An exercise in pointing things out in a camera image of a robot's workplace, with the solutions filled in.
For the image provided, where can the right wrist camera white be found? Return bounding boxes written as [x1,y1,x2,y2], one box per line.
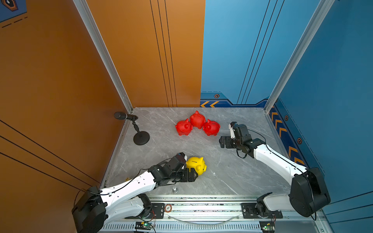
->
[229,121,237,139]

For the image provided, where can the red piggy bank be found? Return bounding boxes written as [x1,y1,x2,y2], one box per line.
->
[202,119,220,136]
[189,111,206,129]
[175,119,193,136]

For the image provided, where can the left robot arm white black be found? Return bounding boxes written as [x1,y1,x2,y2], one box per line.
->
[71,152,198,233]

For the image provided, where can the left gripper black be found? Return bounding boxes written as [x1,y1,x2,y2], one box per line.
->
[169,167,200,182]

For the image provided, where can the yellow piggy bank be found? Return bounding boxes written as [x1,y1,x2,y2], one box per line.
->
[186,157,207,175]

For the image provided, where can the black microphone on stand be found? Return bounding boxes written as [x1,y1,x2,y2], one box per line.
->
[114,112,150,146]

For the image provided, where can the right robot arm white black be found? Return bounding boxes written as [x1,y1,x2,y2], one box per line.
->
[219,122,331,218]

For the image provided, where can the left aluminium corner post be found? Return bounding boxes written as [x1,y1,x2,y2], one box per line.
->
[73,0,133,113]

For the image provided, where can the circuit board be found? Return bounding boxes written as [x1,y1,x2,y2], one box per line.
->
[259,221,275,233]
[134,221,153,233]

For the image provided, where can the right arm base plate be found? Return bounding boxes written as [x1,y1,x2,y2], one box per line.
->
[241,203,283,219]

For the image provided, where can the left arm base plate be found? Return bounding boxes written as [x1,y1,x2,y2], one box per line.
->
[125,203,165,220]

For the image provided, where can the right aluminium corner post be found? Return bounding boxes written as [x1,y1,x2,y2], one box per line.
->
[264,0,335,114]

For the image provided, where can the right circuit board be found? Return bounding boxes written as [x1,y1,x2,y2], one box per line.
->
[259,221,275,233]

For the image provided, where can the aluminium corner post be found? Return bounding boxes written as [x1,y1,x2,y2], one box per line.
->
[264,0,335,114]
[73,0,133,113]

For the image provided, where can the left circuit board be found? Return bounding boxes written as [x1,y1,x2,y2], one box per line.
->
[134,221,153,233]

